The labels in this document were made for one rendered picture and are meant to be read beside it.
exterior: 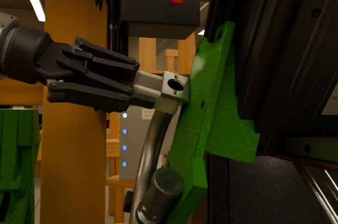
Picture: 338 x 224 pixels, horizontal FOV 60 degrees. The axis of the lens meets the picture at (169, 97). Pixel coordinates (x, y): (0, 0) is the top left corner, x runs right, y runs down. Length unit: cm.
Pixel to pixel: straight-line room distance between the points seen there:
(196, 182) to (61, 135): 44
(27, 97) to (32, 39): 40
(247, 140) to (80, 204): 46
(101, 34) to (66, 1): 11
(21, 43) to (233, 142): 29
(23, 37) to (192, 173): 27
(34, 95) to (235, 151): 56
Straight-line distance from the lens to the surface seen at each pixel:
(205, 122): 34
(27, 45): 41
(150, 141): 48
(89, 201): 72
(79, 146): 70
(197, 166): 33
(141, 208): 38
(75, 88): 38
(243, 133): 37
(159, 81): 44
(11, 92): 82
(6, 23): 43
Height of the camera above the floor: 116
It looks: 3 degrees up
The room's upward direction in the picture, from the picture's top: straight up
